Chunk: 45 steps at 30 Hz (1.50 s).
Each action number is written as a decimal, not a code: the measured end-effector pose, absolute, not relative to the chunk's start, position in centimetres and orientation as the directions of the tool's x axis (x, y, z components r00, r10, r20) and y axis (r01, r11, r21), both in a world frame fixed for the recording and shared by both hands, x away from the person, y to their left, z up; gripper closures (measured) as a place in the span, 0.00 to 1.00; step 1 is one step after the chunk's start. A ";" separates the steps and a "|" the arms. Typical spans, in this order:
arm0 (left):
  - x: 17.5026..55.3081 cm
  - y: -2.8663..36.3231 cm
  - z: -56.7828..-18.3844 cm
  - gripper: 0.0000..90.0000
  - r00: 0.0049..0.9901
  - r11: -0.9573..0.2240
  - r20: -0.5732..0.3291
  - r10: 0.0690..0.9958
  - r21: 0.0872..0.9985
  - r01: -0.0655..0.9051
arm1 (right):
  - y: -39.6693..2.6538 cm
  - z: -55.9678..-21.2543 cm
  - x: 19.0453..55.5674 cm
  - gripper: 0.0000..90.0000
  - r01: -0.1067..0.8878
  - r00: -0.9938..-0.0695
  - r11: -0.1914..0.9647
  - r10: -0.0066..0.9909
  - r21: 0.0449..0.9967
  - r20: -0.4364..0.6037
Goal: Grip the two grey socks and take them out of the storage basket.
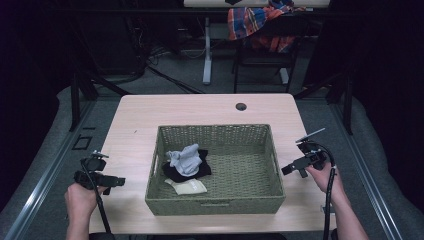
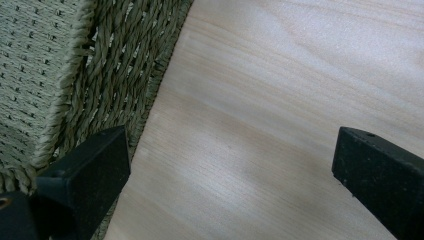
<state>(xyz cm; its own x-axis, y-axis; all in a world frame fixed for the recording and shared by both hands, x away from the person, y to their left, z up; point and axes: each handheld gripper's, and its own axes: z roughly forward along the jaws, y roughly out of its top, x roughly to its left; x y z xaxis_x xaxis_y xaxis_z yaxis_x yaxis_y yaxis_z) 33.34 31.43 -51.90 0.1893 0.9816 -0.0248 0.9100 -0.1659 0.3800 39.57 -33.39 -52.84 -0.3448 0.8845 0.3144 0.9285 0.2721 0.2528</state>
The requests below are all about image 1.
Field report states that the aluminium floor rail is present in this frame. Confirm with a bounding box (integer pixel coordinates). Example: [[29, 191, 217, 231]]
[[329, 102, 405, 240], [2, 99, 97, 240]]

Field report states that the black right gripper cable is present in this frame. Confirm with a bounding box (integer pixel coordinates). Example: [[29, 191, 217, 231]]
[[308, 141, 337, 240]]

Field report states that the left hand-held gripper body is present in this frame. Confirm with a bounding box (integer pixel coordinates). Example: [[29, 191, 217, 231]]
[[73, 150, 112, 196]]

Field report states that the green woven basket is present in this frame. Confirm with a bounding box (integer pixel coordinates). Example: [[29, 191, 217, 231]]
[[144, 123, 287, 217]]

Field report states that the grey sock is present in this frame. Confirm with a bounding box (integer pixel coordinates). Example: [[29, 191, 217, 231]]
[[165, 143, 204, 178]]

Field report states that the black metal stand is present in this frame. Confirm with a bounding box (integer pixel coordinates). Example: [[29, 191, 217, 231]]
[[68, 70, 132, 133], [293, 65, 355, 136]]

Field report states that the white desk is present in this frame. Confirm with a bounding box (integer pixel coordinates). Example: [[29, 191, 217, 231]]
[[182, 0, 331, 86]]

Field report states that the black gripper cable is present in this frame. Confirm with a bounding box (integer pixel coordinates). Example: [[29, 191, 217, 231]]
[[79, 159, 113, 235], [308, 141, 337, 240]]

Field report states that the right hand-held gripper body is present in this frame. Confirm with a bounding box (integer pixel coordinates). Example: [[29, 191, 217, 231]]
[[294, 127, 332, 172]]

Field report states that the plaid cloth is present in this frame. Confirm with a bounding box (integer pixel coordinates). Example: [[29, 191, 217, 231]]
[[227, 0, 307, 53]]

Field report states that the cream sock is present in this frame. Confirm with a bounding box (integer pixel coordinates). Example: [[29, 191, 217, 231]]
[[163, 177, 208, 196]]

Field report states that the black chair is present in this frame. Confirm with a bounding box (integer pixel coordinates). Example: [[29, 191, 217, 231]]
[[231, 13, 310, 95]]

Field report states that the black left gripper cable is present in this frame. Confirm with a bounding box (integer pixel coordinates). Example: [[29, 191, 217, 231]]
[[79, 159, 113, 235]]

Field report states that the black floor cable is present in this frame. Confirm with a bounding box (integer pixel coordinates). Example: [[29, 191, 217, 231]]
[[145, 64, 205, 95]]

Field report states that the black sock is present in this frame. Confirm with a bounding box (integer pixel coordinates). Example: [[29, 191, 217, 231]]
[[161, 148, 213, 184]]

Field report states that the person's left hand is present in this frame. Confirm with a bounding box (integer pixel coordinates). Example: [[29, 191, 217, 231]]
[[64, 181, 101, 222]]

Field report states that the person's right hand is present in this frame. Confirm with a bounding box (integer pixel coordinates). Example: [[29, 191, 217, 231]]
[[304, 161, 346, 202]]

